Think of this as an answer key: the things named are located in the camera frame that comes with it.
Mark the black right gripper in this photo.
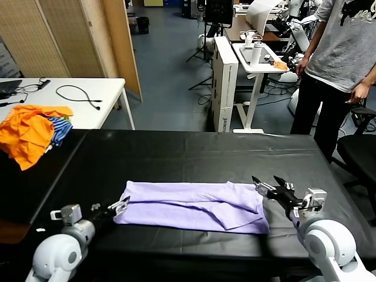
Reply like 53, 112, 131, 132
251, 175, 305, 212

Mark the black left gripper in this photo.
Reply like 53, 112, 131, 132
86, 196, 130, 233

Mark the lavender t-shirt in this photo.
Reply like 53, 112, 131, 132
113, 180, 270, 235

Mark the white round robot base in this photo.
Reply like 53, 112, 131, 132
197, 34, 216, 50

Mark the person left forearm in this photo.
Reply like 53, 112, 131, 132
360, 69, 376, 89

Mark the person right forearm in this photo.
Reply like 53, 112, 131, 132
304, 19, 328, 61

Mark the white floor robot base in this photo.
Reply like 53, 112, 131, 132
287, 87, 303, 118

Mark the person right hand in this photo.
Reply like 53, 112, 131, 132
295, 55, 311, 78

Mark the person left hand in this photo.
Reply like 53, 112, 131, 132
348, 80, 370, 103

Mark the black plastic table cover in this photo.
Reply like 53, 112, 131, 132
31, 129, 376, 277

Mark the blue striped garment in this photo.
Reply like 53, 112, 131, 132
43, 116, 73, 153

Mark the black office chair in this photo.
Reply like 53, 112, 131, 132
328, 107, 376, 227

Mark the white table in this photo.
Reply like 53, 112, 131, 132
0, 78, 136, 132

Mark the orange garment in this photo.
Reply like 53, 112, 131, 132
0, 105, 74, 172

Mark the white rounded robot shell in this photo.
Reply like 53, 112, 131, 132
277, 72, 301, 83

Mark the tall white cardboard box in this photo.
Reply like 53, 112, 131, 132
210, 36, 239, 133

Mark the small white standing desk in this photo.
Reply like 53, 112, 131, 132
231, 43, 290, 135

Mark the white bottle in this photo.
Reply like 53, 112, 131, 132
249, 42, 264, 68

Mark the grey tablet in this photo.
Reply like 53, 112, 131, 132
239, 46, 276, 66

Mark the person in grey shirt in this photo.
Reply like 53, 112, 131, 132
290, 0, 376, 164

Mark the small white stand device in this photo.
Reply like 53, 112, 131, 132
239, 31, 262, 48

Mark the white humanoid robot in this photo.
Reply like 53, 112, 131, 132
286, 0, 321, 55

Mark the black laptop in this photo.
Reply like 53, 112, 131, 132
0, 79, 24, 100

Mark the brown desk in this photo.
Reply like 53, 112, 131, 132
224, 16, 290, 43

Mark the wooden pegboard partition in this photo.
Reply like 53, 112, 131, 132
0, 0, 144, 103

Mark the white curved sheet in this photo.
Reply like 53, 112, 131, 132
246, 0, 283, 38

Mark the black trash bin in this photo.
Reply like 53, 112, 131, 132
137, 16, 150, 35

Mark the black tripod stand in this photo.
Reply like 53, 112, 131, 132
186, 0, 234, 92

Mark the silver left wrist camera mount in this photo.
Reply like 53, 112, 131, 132
50, 204, 82, 227

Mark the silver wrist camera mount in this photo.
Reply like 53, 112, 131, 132
50, 204, 82, 227
302, 187, 328, 211

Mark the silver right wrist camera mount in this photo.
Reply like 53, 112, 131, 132
302, 187, 328, 211

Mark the black looped cable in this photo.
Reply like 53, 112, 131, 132
55, 85, 103, 111

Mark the black adapter with thin cable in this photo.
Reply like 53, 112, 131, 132
13, 78, 51, 103

